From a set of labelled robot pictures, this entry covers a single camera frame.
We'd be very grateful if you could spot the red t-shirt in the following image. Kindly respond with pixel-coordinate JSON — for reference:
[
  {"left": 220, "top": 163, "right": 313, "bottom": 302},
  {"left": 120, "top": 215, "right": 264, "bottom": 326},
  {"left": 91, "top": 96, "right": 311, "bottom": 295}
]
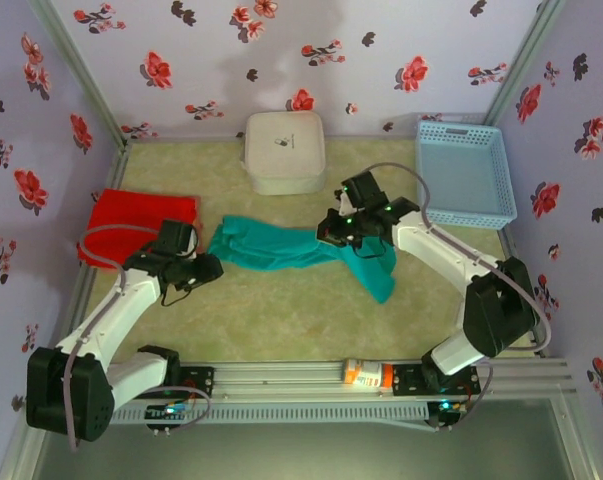
[{"left": 76, "top": 188, "right": 203, "bottom": 271}]

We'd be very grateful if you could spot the small circuit board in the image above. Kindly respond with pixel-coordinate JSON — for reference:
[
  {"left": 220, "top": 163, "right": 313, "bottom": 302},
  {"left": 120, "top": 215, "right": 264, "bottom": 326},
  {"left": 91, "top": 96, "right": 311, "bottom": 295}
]
[
  {"left": 428, "top": 398, "right": 470, "bottom": 432},
  {"left": 145, "top": 402, "right": 192, "bottom": 436}
]

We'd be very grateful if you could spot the orange white pill bottle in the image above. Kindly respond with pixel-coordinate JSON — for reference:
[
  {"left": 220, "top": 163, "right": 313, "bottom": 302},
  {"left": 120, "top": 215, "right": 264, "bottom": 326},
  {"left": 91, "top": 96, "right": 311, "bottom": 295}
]
[{"left": 342, "top": 358, "right": 395, "bottom": 389}]

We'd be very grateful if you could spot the grey slotted cable duct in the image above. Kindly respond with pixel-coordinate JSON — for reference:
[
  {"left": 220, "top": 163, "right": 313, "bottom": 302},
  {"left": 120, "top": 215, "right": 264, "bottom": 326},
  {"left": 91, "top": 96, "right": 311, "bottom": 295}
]
[{"left": 113, "top": 399, "right": 430, "bottom": 426}]

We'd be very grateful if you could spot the teal t-shirt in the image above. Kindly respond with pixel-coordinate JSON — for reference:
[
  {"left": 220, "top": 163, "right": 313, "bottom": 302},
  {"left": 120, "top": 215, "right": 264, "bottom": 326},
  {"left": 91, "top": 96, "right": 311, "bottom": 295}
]
[{"left": 206, "top": 214, "right": 398, "bottom": 305}]

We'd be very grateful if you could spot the aluminium front rail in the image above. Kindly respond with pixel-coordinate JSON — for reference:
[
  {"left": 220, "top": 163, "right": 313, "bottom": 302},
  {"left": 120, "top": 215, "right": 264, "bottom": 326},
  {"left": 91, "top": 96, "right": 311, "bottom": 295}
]
[{"left": 115, "top": 357, "right": 577, "bottom": 401}]

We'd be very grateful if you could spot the blue plastic basket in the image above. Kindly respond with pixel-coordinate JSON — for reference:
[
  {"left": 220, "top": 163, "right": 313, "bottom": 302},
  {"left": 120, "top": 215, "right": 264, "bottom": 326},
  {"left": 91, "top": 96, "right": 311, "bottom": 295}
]
[{"left": 413, "top": 119, "right": 519, "bottom": 230}]

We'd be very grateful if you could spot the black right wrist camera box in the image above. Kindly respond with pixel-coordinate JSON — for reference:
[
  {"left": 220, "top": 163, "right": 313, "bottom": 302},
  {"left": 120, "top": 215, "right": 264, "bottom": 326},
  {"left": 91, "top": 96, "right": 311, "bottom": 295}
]
[{"left": 339, "top": 169, "right": 388, "bottom": 211}]

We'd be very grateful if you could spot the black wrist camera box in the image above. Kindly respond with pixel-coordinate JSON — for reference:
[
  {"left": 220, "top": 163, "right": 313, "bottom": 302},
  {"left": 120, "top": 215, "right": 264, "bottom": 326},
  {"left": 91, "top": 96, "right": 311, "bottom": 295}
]
[
  {"left": 156, "top": 218, "right": 200, "bottom": 259},
  {"left": 339, "top": 169, "right": 388, "bottom": 211}
]

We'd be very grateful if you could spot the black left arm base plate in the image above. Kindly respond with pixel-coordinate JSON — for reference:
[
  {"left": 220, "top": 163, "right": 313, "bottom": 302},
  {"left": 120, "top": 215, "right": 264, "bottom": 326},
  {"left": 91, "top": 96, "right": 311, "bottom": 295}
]
[{"left": 178, "top": 366, "right": 217, "bottom": 401}]

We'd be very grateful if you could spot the white square lidded box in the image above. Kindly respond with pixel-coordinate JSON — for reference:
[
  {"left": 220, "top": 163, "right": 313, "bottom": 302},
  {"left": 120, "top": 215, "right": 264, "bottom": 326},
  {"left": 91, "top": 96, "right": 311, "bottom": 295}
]
[{"left": 240, "top": 110, "right": 329, "bottom": 197}]

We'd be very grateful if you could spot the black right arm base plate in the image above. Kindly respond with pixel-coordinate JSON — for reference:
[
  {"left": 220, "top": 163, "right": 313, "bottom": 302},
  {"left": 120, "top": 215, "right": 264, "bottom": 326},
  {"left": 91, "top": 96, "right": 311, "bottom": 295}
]
[{"left": 393, "top": 363, "right": 482, "bottom": 397}]

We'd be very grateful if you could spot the aluminium frame corner post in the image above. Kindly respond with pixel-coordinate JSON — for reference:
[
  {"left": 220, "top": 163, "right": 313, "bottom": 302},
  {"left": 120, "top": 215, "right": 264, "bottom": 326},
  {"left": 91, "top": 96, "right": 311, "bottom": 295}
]
[
  {"left": 482, "top": 0, "right": 568, "bottom": 126},
  {"left": 28, "top": 0, "right": 132, "bottom": 149}
]

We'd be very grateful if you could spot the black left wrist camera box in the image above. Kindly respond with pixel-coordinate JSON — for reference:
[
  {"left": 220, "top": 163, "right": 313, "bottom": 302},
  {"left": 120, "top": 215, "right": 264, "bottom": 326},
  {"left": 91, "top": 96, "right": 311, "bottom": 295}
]
[{"left": 156, "top": 218, "right": 200, "bottom": 259}]

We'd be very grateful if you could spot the aluminium frame side rail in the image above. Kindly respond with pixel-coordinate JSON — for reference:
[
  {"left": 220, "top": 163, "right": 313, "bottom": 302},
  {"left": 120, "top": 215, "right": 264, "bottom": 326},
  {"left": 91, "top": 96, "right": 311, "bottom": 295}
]
[
  {"left": 0, "top": 142, "right": 132, "bottom": 480},
  {"left": 499, "top": 228, "right": 603, "bottom": 480}
]

